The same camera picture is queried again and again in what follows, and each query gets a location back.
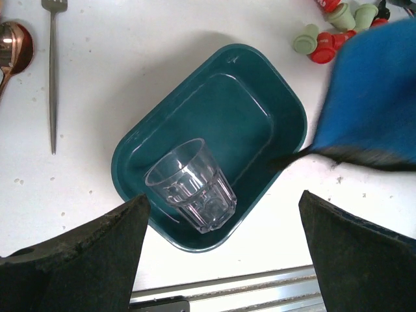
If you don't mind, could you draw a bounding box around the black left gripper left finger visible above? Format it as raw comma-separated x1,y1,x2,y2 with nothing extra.
1,194,150,311

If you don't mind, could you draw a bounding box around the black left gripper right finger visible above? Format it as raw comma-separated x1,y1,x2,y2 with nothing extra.
298,190,415,311

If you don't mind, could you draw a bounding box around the clear glass tumbler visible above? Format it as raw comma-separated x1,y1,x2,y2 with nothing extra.
144,138,237,234

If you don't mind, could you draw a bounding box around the teal plastic storage basket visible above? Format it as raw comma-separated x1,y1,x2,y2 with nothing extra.
111,44,307,253

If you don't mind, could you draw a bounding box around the red coffee capsule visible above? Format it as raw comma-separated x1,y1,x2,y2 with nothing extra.
309,32,336,64
332,30,357,51

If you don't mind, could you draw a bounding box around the green coffee capsule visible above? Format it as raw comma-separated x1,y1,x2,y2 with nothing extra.
292,24,319,55
326,3,356,32
354,3,378,33

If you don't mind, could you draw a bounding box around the blue cloth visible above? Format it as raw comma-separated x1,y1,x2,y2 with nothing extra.
270,18,415,172

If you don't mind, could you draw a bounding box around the rose gold spoon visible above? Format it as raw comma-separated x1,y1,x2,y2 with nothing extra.
1,21,34,95

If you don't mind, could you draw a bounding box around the silver fork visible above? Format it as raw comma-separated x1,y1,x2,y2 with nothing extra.
41,0,68,155

